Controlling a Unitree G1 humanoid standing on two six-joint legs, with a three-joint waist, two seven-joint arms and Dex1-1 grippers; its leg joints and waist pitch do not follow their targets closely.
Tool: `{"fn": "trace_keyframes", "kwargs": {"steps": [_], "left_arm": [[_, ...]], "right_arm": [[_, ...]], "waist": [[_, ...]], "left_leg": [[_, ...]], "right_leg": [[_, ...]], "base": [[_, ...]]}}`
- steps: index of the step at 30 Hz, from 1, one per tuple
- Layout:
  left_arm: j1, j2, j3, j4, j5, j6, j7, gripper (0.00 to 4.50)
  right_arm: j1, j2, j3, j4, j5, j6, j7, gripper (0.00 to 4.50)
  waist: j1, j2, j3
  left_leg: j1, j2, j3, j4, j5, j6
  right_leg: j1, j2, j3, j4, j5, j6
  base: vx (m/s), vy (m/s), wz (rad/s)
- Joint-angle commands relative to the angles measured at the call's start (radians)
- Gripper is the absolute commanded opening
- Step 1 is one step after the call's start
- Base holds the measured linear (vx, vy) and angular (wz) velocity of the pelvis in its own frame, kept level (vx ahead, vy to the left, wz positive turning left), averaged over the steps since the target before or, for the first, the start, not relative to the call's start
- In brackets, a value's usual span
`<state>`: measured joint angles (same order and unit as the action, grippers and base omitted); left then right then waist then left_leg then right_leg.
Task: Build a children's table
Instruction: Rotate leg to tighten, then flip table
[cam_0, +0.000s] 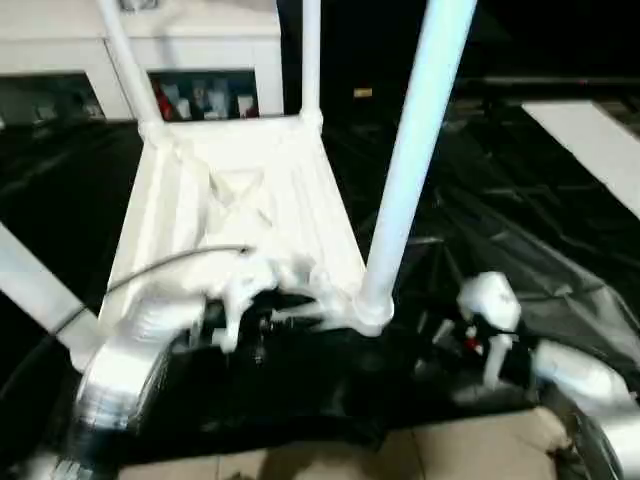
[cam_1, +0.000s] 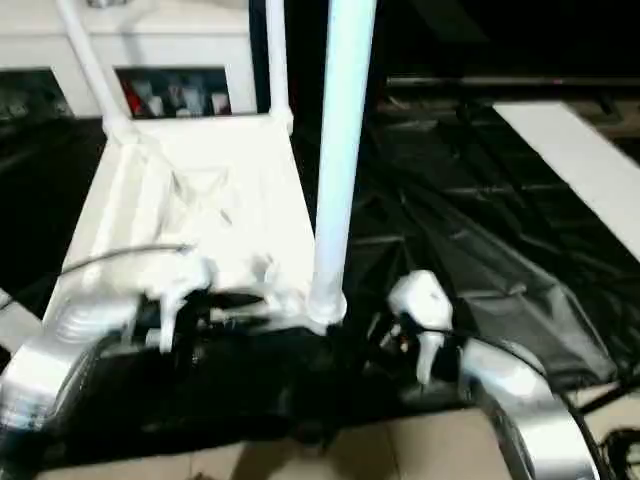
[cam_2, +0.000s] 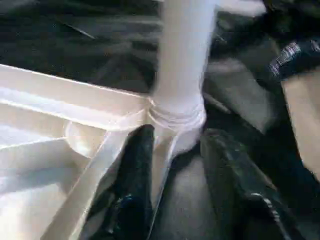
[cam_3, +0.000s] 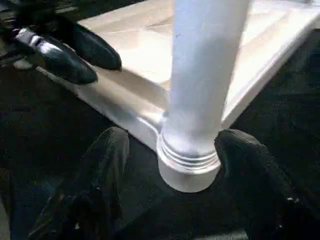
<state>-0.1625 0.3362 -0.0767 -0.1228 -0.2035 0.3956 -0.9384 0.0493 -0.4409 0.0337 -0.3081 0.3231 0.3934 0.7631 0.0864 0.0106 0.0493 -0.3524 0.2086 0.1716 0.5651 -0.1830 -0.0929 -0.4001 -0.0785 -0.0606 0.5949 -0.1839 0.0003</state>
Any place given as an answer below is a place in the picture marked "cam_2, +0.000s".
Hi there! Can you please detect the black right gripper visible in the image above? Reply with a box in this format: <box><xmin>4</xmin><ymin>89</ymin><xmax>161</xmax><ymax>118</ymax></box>
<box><xmin>263</xmin><ymin>0</ymin><xmax>320</xmax><ymax>80</ymax></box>

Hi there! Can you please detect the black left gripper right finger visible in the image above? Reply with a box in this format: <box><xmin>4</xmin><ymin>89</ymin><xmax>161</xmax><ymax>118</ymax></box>
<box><xmin>199</xmin><ymin>128</ymin><xmax>301</xmax><ymax>240</ymax></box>

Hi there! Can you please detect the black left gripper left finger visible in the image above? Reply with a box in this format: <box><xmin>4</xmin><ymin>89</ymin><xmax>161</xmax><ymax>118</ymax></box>
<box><xmin>86</xmin><ymin>124</ymin><xmax>156</xmax><ymax>240</ymax></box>

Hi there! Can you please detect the white plastic table leg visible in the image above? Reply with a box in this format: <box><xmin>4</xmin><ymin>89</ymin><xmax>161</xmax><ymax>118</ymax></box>
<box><xmin>149</xmin><ymin>0</ymin><xmax>219</xmax><ymax>129</ymax></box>

